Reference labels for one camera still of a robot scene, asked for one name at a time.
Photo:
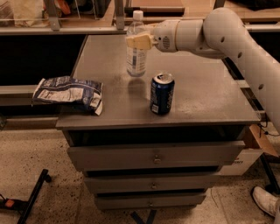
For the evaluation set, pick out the black metal stand leg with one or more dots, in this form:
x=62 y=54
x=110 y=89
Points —
x=24 y=207

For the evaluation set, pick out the white cardboard box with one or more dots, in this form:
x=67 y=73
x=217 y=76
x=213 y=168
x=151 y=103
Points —
x=242 y=163

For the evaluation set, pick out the blue pepsi can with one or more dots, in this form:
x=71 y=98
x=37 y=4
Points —
x=161 y=93

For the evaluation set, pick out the middle grey drawer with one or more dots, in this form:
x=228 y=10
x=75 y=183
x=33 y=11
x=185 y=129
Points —
x=150 y=183

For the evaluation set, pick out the bottom grey drawer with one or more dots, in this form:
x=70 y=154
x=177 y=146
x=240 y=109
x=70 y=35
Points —
x=150 y=201

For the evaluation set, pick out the clear plastic water bottle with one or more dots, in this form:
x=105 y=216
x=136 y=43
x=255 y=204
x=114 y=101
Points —
x=136 y=58

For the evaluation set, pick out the grey drawer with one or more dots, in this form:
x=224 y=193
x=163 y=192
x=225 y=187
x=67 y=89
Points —
x=154 y=155
x=150 y=201
x=150 y=183

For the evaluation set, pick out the top grey drawer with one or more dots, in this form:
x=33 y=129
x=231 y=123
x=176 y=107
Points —
x=154 y=155

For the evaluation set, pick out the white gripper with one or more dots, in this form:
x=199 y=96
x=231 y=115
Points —
x=164 y=37

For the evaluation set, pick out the grey drawer cabinet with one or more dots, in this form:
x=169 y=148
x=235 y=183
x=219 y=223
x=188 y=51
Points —
x=160 y=140

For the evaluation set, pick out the white shoe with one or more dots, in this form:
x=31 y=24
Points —
x=266 y=201

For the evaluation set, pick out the grey metal rail frame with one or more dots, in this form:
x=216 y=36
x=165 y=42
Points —
x=194 y=9

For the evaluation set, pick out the blue white chip bag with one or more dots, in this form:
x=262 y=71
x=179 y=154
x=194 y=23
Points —
x=65 y=89

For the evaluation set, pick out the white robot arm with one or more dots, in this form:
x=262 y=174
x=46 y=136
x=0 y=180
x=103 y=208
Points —
x=220 y=34

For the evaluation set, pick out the black table leg right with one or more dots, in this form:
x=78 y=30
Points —
x=267 y=160

